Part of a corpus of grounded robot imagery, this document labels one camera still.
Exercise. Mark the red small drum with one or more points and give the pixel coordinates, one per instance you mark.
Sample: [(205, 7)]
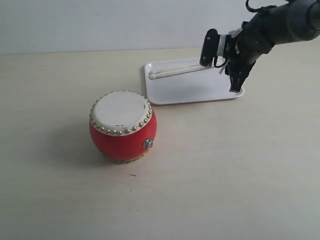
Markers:
[(123, 125)]

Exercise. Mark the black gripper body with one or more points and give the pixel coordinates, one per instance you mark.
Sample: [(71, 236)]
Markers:
[(238, 55)]

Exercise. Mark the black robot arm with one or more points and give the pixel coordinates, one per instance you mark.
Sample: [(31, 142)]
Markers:
[(295, 21)]

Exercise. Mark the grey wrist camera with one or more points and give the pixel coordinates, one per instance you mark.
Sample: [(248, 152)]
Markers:
[(212, 53)]

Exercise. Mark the wooden drumstick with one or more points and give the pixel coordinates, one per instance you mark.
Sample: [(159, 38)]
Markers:
[(175, 68), (173, 72)]

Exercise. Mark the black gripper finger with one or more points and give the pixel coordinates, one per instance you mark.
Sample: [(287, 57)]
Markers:
[(237, 78)]

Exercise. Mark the white rectangular tray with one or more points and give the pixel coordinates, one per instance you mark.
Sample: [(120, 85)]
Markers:
[(194, 87)]

